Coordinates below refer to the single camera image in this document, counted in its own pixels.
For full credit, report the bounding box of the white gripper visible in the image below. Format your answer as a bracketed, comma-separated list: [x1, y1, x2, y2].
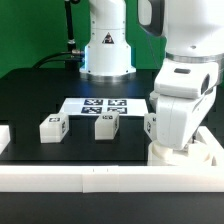
[154, 62, 219, 150]

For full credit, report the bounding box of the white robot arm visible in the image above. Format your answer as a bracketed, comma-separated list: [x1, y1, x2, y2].
[80, 0, 224, 150]

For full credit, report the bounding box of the white marker sheet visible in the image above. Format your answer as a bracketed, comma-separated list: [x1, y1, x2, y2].
[60, 98, 148, 116]

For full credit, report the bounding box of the white U-shaped fence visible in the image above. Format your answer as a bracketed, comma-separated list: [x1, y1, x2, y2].
[0, 127, 224, 193]

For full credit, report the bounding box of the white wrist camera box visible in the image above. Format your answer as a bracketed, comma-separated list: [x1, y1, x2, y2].
[154, 60, 211, 99]

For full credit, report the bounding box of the black cable bundle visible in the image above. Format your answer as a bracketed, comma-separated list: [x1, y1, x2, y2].
[32, 49, 86, 69]

